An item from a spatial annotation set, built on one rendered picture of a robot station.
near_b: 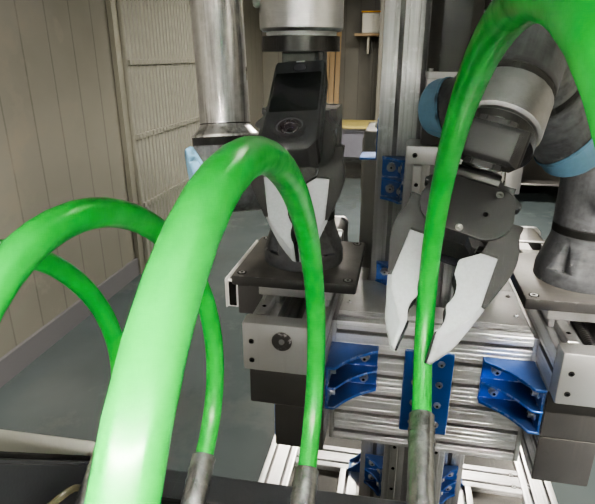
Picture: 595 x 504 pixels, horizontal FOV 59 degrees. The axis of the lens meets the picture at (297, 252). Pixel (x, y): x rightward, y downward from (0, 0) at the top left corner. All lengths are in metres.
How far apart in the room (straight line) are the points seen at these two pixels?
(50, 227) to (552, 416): 0.87
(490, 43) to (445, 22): 0.77
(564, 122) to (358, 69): 7.48
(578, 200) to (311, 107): 0.61
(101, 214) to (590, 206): 0.82
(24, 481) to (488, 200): 0.43
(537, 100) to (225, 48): 0.55
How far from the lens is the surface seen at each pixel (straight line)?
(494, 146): 0.36
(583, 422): 1.00
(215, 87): 0.90
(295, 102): 0.44
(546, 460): 1.03
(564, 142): 0.60
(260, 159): 0.16
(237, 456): 2.11
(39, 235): 0.21
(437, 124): 0.69
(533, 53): 0.51
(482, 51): 0.21
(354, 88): 8.03
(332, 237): 0.96
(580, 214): 0.96
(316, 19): 0.48
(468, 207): 0.43
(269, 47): 0.49
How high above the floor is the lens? 1.40
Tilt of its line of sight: 21 degrees down
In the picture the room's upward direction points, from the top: straight up
